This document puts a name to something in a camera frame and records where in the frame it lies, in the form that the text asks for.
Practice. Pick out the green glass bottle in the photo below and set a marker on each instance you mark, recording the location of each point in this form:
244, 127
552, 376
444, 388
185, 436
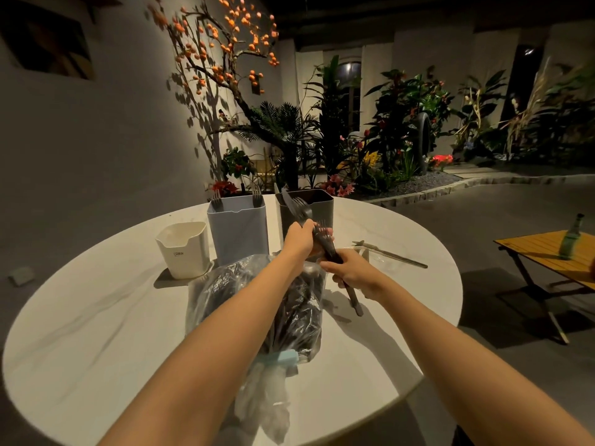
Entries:
571, 239

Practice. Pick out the dark wall picture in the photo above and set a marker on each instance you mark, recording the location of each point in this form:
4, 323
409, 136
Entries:
46, 41

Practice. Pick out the clear bag of black cutlery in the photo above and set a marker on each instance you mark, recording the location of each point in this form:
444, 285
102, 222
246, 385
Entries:
297, 320

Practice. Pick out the black plastic knife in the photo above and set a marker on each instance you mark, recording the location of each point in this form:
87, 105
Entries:
290, 204

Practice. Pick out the clear plastic wrapper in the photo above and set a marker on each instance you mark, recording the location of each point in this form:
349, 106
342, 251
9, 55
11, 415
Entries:
374, 256

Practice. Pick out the bush with red flowers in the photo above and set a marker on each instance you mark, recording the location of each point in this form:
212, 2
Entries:
402, 106

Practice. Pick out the tall broad leaf plant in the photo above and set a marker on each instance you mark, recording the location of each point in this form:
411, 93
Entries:
331, 111

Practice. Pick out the red flower bunch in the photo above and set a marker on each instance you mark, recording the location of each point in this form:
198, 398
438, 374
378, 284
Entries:
225, 187

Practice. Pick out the person's right hand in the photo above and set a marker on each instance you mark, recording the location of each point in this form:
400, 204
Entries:
360, 274

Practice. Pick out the pink flower bunch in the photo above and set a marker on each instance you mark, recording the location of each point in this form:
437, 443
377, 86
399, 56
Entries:
339, 186

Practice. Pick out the person's right thumb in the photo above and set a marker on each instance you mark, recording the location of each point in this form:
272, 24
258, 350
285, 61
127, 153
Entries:
333, 267

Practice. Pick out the small grey floor block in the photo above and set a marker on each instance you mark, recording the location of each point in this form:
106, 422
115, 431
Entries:
21, 275

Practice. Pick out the person's right forearm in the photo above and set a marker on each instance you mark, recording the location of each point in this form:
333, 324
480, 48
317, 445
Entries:
465, 366

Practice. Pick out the light blue cutlery holder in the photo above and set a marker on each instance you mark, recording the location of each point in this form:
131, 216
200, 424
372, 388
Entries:
238, 232

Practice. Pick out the dry pale reed plant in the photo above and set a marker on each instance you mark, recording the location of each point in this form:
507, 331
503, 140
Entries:
527, 116

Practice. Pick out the person's left hand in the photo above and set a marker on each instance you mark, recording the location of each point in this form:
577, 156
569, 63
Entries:
300, 241

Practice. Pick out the small palm plant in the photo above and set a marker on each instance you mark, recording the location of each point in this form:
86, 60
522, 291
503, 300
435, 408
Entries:
283, 125

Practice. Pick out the dark grey cutlery holder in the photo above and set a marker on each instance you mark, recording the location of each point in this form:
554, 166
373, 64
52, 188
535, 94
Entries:
318, 208

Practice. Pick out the tree with orange fruits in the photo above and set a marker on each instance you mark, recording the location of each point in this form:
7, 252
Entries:
223, 55

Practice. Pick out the bundle of black forks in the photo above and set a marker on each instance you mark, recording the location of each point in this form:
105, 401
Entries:
327, 246

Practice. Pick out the leafy plant with red blooms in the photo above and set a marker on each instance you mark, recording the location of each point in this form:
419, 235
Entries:
237, 162

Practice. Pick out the person's left forearm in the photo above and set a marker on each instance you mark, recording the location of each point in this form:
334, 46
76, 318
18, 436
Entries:
218, 348

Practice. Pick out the light blue bag clip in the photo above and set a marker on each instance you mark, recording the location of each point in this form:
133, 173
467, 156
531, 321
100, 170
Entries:
282, 359

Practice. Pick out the black tyre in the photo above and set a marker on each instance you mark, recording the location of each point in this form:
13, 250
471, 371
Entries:
423, 139

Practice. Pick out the person's left fingers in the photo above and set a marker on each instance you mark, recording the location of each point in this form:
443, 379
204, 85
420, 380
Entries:
324, 236

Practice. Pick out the black plastic fork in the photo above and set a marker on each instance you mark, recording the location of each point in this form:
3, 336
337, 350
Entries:
217, 202
257, 195
303, 209

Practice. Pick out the wooden folding table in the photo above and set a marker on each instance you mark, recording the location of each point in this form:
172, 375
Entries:
539, 248

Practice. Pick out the yellow flower cluster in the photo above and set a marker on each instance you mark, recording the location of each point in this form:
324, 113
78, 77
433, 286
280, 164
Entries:
372, 158

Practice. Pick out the bright pink flower cluster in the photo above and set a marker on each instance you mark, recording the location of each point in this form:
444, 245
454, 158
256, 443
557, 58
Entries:
441, 160

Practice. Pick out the arched window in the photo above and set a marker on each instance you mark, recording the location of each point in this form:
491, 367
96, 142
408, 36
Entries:
349, 88

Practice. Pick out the stone garden border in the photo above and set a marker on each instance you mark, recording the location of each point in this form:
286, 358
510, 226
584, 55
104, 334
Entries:
465, 184

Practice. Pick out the white cutlery holder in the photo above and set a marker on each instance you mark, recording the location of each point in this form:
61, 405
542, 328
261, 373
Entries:
183, 250

